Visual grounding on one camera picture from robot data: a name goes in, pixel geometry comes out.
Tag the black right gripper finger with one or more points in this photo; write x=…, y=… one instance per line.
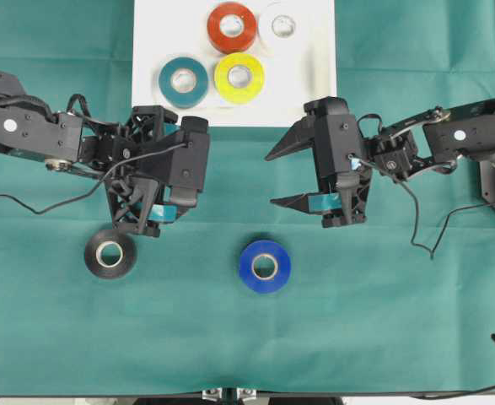
x=298, y=137
x=314, y=202

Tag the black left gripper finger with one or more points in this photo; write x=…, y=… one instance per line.
x=170, y=128
x=163, y=213

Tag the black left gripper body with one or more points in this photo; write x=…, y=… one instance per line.
x=131, y=191

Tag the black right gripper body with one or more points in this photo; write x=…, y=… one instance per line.
x=339, y=150

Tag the green tape roll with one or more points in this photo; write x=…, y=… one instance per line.
x=183, y=81

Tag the yellow tape roll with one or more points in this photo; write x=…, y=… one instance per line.
x=239, y=78

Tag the red tape roll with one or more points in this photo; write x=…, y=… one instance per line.
x=231, y=27

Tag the white tape roll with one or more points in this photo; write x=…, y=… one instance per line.
x=283, y=27

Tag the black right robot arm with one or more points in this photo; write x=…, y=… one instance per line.
x=435, y=140

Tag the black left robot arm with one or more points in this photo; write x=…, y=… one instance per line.
x=69, y=141

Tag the white plastic case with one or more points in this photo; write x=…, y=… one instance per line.
x=164, y=30

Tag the black tape roll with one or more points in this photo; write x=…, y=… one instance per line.
x=109, y=254

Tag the blue tape roll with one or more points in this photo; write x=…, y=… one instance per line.
x=264, y=266

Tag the green table cloth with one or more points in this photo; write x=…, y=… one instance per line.
x=363, y=311

